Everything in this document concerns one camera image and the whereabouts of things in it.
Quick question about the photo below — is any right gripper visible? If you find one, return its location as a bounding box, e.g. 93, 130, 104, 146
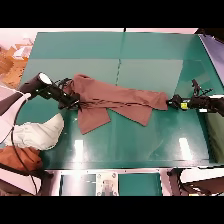
167, 94, 191, 111

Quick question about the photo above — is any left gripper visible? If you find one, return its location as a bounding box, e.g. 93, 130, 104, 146
58, 93, 82, 111

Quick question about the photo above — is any brown shirt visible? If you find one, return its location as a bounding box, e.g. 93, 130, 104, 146
63, 73, 170, 135

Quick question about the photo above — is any white garment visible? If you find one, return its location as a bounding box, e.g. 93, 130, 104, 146
4, 112, 65, 151

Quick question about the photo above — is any orange garment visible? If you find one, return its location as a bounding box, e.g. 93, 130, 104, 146
0, 145, 44, 173

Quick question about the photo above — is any black cable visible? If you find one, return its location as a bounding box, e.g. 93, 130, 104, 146
11, 99, 38, 196

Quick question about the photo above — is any silver frame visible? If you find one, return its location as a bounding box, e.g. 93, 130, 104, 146
42, 167, 224, 197

